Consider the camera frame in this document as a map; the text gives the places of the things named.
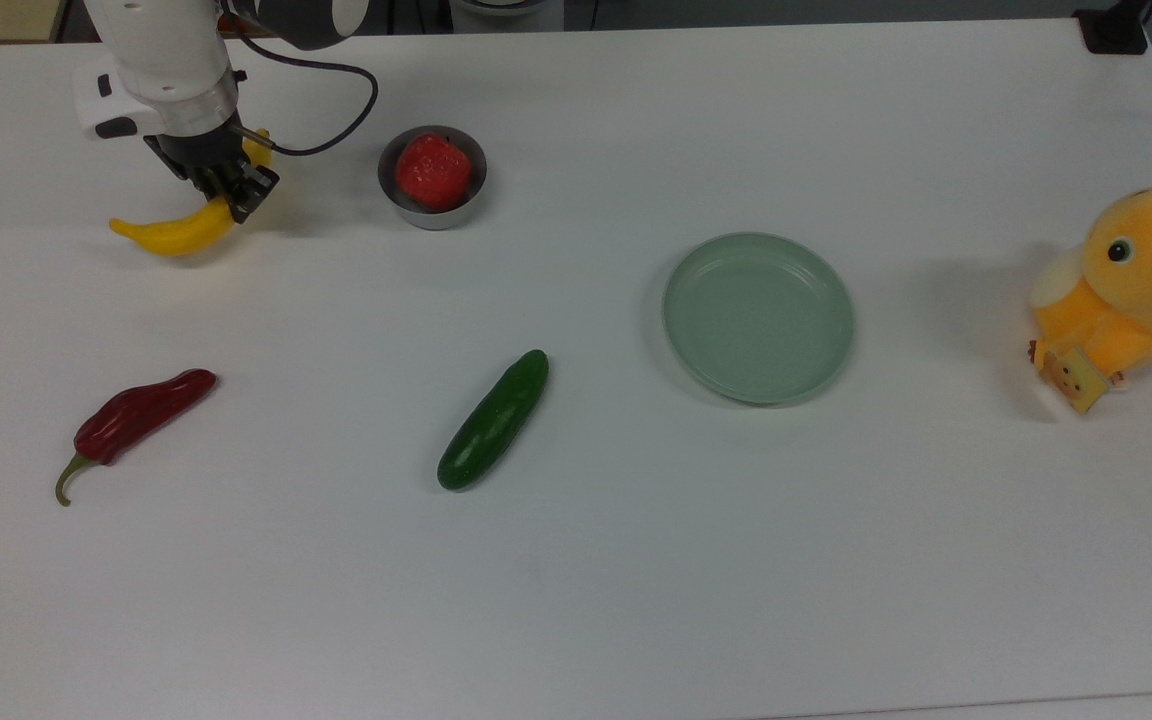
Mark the pale green plastic plate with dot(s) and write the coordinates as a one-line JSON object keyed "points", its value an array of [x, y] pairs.
{"points": [[758, 318]]}

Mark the orange plush duck toy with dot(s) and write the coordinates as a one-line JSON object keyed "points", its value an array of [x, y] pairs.
{"points": [[1146, 280]]}

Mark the green cucumber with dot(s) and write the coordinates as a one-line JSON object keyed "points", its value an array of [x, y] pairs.
{"points": [[492, 422]]}

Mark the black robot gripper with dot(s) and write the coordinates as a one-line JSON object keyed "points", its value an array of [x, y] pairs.
{"points": [[198, 158]]}

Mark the yellow banana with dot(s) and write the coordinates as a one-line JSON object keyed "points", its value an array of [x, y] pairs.
{"points": [[176, 235]]}

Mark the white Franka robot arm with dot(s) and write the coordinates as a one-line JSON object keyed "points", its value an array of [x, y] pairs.
{"points": [[161, 55]]}

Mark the small metal bowl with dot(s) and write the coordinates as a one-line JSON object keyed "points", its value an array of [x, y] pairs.
{"points": [[436, 219]]}

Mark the black table clamp mount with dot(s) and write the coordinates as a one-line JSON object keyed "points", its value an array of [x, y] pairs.
{"points": [[1114, 30]]}

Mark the dark red chili pepper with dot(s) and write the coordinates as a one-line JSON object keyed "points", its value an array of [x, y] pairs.
{"points": [[136, 414]]}

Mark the red toy strawberry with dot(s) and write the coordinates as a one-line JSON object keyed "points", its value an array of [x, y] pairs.
{"points": [[432, 172]]}

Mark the yellow plush toy tag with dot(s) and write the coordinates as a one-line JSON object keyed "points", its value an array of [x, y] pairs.
{"points": [[1074, 378]]}

